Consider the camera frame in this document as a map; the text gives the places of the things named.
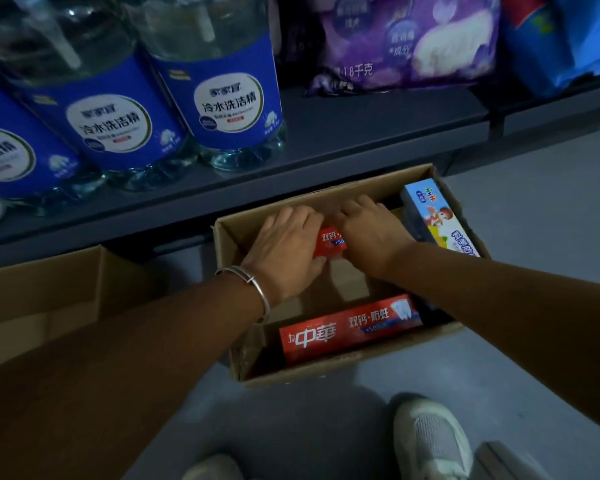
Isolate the long red toothpaste box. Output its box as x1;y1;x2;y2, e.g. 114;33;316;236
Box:
278;294;425;367

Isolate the silver bangle bracelet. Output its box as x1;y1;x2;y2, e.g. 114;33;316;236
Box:
215;265;271;325

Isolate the blue washing powder bag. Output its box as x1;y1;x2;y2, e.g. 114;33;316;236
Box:
500;0;600;99

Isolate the person's left forearm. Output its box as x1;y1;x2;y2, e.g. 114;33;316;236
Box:
0;275;265;480

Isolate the dark grey metal shelf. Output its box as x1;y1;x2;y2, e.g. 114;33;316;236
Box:
0;70;600;273

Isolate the empty cardboard box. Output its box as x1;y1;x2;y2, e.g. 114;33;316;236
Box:
0;245;163;373

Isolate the person's white sneaker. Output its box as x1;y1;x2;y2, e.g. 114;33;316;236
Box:
181;454;245;480
393;398;475;480

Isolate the clear detergent bottle blue label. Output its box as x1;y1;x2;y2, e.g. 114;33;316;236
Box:
0;0;198;191
122;0;288;172
0;55;106;215

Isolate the person's left hand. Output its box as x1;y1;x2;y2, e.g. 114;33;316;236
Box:
240;205;328;310

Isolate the person's right hand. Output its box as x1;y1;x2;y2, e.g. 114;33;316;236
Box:
328;195;419;281

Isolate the person's right forearm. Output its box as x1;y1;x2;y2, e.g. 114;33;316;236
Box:
387;241;600;438

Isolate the purple washing powder bag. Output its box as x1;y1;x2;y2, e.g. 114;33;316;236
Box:
305;0;503;97

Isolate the children's toothpaste box with cartoon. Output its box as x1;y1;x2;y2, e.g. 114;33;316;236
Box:
399;178;482;258

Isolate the small red toothpaste box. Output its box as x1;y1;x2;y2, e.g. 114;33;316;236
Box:
312;224;351;261

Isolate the open cardboard box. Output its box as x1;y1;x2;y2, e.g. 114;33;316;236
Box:
211;163;493;388

